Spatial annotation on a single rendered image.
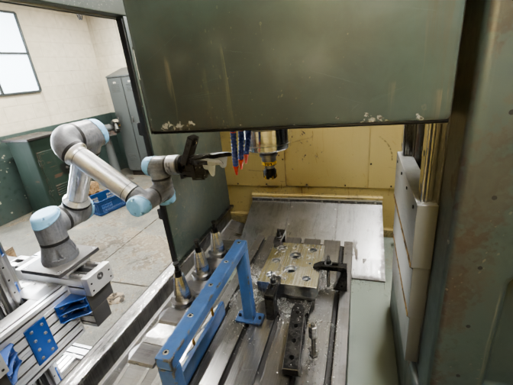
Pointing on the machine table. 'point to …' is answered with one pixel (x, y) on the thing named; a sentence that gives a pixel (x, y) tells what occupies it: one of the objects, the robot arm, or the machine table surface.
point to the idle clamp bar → (294, 342)
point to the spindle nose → (270, 140)
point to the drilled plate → (295, 286)
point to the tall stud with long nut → (313, 339)
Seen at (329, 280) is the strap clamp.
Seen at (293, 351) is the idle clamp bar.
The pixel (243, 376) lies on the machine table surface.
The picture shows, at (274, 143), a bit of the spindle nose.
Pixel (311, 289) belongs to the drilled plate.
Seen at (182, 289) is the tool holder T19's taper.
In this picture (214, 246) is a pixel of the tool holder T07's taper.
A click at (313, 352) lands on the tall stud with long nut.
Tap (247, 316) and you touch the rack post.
